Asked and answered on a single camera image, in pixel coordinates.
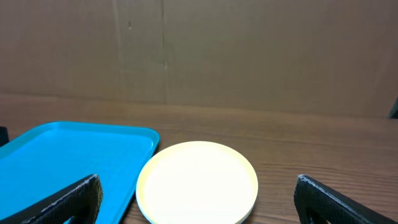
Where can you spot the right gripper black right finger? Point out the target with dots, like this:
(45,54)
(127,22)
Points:
(318,203)

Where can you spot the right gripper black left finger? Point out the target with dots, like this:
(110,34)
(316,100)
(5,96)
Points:
(79,203)

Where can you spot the yellow plate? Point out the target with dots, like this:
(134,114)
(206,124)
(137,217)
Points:
(197,182)

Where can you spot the blue plastic tray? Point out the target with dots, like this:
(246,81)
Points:
(52,156)

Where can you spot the black tray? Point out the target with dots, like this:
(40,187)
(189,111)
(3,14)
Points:
(4,136)

